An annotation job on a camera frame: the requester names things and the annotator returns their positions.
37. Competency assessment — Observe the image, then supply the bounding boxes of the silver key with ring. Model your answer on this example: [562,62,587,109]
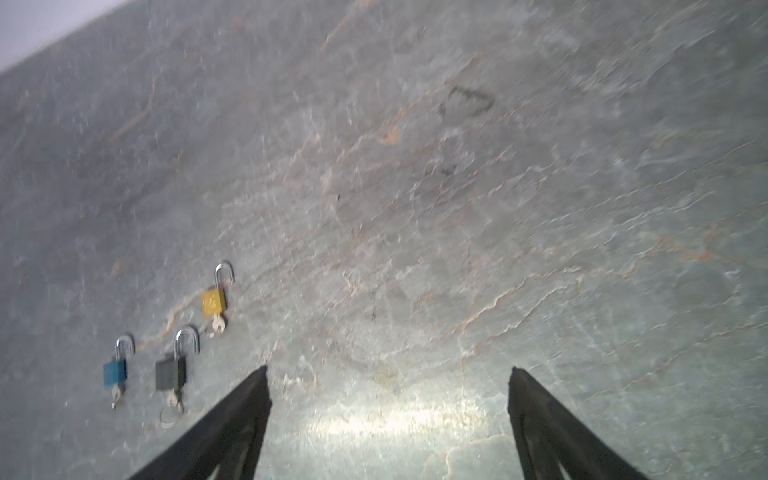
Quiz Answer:
[158,389,185,429]

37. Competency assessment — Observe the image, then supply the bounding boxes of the blue padlock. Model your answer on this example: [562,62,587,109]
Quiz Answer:
[103,334,135,387]

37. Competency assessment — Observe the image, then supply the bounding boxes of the black rubber band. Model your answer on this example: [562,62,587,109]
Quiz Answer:
[439,86,495,122]

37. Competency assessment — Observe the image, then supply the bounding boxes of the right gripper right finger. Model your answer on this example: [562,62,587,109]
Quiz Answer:
[507,367,645,480]

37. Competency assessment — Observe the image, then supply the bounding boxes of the dark grey padlock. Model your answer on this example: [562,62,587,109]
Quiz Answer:
[155,325,201,392]

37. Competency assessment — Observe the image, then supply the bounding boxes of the small dark key with ring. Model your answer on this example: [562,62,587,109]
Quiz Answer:
[211,314,227,334]

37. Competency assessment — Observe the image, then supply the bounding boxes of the brass padlock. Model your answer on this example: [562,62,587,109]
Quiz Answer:
[200,260,236,317]

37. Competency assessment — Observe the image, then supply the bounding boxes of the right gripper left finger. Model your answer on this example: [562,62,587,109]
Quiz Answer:
[132,365,272,479]

